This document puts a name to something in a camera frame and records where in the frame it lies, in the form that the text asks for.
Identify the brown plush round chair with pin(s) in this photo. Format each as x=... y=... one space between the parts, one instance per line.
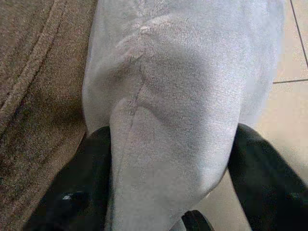
x=36 y=96

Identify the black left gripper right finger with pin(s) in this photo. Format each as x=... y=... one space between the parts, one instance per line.
x=264 y=183

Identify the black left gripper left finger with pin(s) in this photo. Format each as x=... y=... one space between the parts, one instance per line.
x=79 y=183

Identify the grey plush pillow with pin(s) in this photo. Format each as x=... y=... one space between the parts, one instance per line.
x=180 y=84

